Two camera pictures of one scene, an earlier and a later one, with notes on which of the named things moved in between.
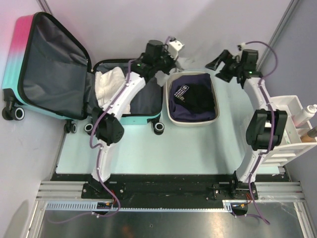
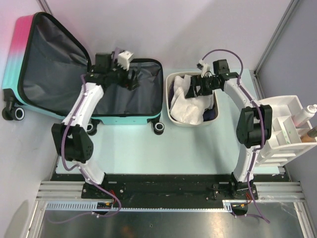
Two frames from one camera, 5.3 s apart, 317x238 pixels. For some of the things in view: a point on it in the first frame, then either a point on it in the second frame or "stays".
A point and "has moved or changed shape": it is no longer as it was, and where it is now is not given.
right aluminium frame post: [292, 6] stays
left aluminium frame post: [43, 6] stays
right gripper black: [224, 56] to [196, 81]
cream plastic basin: [177, 123] has moved or changed shape
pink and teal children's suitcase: [46, 76] stays
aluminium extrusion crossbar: [278, 190] stays
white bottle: [302, 116] stays
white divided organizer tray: [291, 144] stays
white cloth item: [108, 82] has moved or changed shape
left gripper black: [173, 63] to [130, 84]
